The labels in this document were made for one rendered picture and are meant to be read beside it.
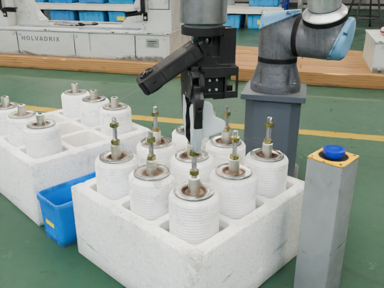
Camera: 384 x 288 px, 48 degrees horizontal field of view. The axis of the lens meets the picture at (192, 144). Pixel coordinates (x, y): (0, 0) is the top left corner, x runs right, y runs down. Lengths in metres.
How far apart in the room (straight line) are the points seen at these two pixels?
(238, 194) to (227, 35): 0.32
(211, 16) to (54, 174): 0.68
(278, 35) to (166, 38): 1.69
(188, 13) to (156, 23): 2.28
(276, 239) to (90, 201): 0.41
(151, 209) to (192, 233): 0.12
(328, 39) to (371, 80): 1.53
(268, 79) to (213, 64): 0.58
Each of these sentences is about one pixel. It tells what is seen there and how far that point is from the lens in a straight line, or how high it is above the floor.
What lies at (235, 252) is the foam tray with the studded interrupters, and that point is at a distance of 0.84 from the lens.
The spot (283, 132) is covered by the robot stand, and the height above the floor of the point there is 0.19.
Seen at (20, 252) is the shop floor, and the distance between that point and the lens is 1.15.
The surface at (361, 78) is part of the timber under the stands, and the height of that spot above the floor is 0.06.
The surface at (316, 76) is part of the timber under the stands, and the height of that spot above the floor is 0.06.
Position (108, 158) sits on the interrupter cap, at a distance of 0.96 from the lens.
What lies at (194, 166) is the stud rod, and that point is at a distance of 0.78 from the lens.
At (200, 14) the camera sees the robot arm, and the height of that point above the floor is 0.57.
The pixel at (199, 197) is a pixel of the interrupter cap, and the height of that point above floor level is 0.25.
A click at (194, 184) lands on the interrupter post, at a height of 0.27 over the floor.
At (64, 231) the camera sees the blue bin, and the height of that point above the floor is 0.05.
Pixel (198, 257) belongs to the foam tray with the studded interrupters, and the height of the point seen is 0.18.
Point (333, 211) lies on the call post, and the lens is 0.84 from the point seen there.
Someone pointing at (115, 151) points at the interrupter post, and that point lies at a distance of 0.95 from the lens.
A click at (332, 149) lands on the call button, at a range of 0.83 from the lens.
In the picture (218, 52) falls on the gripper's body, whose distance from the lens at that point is 0.72.
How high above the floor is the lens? 0.63
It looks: 22 degrees down
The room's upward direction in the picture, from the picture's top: straight up
